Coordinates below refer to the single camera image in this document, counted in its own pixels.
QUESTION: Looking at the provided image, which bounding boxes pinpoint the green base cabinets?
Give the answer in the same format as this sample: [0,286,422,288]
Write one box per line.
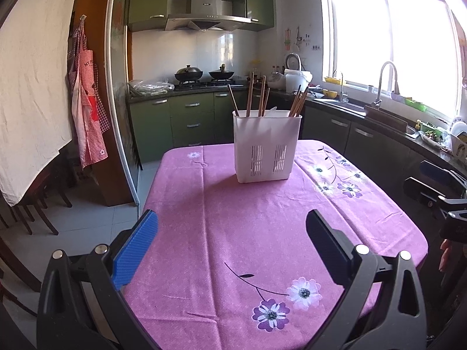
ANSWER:
[129,91,252,163]

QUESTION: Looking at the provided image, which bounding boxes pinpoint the glass sliding door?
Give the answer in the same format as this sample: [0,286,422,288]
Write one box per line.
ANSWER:
[104,0,141,207]

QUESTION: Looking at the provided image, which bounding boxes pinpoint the dark base cabinets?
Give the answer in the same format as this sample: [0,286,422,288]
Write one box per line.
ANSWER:
[299,102,467,234]

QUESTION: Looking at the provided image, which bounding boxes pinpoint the white rice cooker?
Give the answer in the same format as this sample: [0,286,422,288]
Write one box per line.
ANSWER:
[268,53,303,90]

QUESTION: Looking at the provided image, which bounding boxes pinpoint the green wall cabinets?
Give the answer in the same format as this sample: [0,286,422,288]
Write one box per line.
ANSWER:
[127,0,275,33]

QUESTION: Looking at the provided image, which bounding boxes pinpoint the red checked apron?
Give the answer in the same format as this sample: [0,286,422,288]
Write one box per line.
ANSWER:
[67,16,111,134]

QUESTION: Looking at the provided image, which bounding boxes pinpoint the tall steel faucet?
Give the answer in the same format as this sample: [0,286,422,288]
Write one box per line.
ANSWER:
[371,61,400,108]

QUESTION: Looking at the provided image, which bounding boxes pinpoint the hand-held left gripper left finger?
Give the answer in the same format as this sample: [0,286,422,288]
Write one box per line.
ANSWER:
[36,209,161,350]

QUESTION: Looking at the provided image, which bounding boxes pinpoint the green bowl of vegetables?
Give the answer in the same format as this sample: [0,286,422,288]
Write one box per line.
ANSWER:
[419,121,447,134]

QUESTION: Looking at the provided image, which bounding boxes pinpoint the black wok with lid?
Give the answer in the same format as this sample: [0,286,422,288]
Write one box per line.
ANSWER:
[174,64,204,83]

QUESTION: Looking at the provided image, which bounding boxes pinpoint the white plastic bucket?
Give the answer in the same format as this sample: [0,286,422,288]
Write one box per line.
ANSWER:
[285,69,313,93]

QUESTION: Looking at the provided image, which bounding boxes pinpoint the pile of wooden chopsticks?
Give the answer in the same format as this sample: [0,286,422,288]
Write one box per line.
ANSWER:
[227,71,311,118]

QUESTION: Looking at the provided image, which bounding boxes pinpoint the black gas stove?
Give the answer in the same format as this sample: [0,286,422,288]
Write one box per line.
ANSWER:
[174,82,244,91]

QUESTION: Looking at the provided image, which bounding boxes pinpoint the person's right hand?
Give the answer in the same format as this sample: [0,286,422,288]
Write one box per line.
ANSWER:
[439,239,453,273]

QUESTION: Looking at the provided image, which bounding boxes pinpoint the kitchen window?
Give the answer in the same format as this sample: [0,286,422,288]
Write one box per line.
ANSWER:
[321,0,467,125]

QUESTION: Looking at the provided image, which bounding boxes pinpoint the dish rack with plates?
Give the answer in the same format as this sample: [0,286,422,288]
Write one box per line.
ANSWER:
[447,117,467,161]

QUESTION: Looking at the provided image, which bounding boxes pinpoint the black wok with handle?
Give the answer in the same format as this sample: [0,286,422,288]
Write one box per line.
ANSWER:
[209,64,235,81]

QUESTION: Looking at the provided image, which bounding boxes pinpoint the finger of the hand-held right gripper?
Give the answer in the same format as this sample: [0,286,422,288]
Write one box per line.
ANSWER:
[403,177,449,210]
[419,160,467,194]

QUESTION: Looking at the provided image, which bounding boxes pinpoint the purple floral tablecloth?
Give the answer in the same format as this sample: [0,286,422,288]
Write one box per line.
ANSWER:
[122,139,429,350]

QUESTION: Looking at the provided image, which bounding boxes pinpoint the clear plastic bag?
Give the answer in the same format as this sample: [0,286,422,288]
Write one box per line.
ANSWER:
[128,79,175,97]

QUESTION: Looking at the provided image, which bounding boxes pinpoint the green plastic container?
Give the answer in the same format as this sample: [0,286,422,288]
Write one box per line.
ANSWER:
[403,97,427,112]

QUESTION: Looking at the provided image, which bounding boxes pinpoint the small steel faucet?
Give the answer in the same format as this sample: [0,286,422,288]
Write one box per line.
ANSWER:
[337,72,349,103]

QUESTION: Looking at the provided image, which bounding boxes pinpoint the white plastic utensil holder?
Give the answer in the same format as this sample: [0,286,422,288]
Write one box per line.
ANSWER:
[233,110,303,184]

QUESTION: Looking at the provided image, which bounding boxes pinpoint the steel kitchen sink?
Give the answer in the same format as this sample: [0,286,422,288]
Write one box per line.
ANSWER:
[328,100,417,135]

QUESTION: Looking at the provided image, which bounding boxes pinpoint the steel range hood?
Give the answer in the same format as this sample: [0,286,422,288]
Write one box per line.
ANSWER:
[164,0,252,32]

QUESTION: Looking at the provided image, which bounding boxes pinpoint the dark wooden chair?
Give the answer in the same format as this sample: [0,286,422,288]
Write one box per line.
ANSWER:
[0,169,74,236]

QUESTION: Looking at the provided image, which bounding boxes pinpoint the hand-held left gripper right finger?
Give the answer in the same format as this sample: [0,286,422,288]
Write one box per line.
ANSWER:
[306,209,427,350]

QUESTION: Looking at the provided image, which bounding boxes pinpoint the white hanging sheet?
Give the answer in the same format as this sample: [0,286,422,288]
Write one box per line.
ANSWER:
[0,0,86,207]

